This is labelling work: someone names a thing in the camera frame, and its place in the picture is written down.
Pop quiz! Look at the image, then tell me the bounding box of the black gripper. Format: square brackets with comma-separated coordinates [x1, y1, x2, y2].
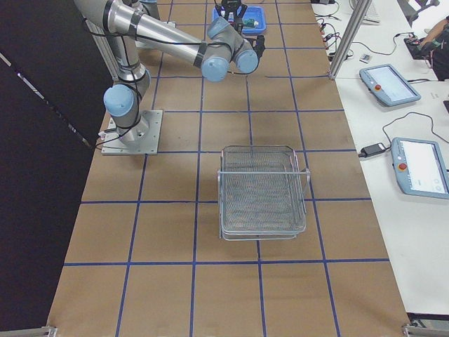
[234, 18, 244, 34]
[215, 0, 248, 15]

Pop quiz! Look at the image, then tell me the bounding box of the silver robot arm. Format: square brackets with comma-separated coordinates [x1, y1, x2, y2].
[124, 0, 248, 20]
[74, 1, 265, 155]

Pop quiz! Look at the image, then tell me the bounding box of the green electrical module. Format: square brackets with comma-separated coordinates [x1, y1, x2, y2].
[243, 18, 257, 28]

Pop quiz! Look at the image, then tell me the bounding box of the blue plastic tray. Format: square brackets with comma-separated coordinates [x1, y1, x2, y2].
[211, 6, 267, 35]

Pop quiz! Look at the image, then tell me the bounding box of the far teach pendant tablet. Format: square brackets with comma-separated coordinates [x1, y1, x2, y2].
[358, 64, 421, 107]

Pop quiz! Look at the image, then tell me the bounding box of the teach pendant tablet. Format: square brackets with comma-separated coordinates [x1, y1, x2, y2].
[391, 137, 448, 199]
[358, 64, 421, 107]

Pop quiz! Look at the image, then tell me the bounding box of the black power adapter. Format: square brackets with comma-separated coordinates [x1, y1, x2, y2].
[358, 143, 387, 158]

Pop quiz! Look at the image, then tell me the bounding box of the near teach pendant tablet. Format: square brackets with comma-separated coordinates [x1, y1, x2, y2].
[391, 137, 448, 199]

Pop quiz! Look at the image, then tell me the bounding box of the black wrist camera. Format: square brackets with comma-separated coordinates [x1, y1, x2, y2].
[253, 35, 266, 59]

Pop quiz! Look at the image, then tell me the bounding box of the aluminium frame post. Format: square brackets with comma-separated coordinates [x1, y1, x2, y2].
[328, 0, 372, 79]

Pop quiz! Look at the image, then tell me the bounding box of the silver wire mesh shelf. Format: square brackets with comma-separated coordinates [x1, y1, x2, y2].
[217, 145, 310, 241]

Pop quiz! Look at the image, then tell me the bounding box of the black power cable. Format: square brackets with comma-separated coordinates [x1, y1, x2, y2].
[382, 111, 449, 150]

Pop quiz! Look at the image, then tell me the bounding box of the aluminium corner bracket right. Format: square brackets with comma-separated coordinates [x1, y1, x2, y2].
[402, 324, 449, 337]

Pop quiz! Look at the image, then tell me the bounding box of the aluminium corner bracket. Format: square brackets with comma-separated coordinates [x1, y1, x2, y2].
[0, 326, 58, 337]
[402, 324, 449, 337]

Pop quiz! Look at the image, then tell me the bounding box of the aluminium corner bracket left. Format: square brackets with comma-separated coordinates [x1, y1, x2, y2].
[0, 326, 58, 337]

